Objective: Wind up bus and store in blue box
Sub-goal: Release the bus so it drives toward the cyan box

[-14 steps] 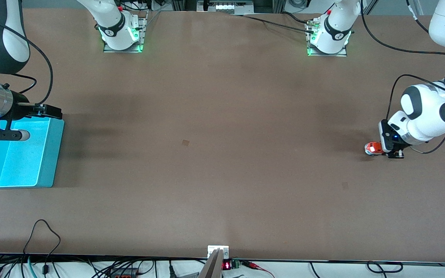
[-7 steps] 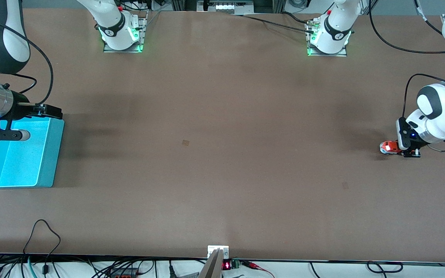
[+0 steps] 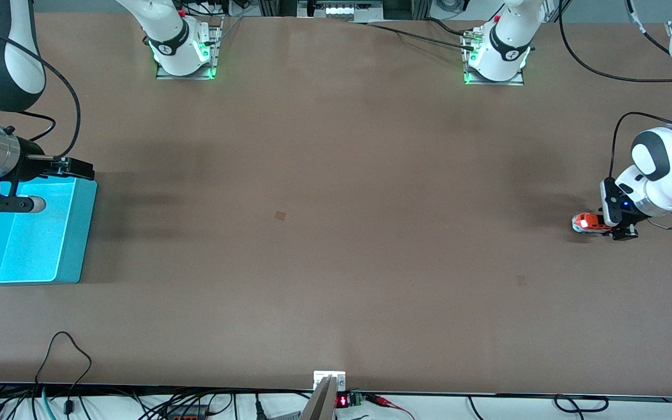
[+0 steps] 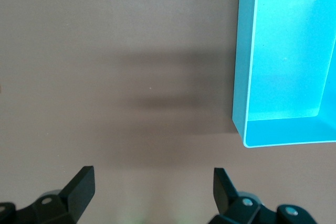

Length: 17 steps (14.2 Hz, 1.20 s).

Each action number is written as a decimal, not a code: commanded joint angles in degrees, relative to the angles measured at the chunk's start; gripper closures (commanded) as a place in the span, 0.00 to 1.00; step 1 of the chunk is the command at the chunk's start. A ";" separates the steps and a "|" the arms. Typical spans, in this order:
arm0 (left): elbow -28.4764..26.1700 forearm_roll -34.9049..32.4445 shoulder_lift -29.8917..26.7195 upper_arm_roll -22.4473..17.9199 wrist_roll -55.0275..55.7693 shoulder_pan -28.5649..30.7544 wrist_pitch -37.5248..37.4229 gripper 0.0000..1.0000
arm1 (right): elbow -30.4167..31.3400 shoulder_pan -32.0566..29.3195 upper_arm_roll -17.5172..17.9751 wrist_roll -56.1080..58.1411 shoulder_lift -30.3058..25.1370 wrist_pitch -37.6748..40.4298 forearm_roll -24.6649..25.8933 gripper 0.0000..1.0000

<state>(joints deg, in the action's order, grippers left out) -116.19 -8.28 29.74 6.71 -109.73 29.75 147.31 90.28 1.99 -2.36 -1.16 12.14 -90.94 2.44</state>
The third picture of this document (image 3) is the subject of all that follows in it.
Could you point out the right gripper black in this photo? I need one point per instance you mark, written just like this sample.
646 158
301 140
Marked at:
31 164

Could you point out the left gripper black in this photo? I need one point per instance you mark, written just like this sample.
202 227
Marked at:
626 233

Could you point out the orange toy bus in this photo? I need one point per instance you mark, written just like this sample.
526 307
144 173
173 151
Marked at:
587 221

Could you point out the blue plastic box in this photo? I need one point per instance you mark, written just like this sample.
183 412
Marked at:
32 251

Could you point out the red power strip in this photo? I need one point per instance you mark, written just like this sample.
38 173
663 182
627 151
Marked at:
187 416

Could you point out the metal device with white lights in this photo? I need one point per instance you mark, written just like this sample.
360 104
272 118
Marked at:
342 10

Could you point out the green terminal block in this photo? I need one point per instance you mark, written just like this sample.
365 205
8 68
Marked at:
357 399

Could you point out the red digit display module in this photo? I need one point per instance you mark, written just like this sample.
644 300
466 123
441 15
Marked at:
342 401

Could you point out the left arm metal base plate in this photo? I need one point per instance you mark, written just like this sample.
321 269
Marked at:
493 83

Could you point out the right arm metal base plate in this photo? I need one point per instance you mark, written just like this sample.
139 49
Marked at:
214 58

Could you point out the white table edge bracket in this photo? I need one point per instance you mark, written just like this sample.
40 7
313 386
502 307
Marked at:
319 378

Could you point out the grey camera pole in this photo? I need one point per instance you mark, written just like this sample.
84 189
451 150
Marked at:
321 405

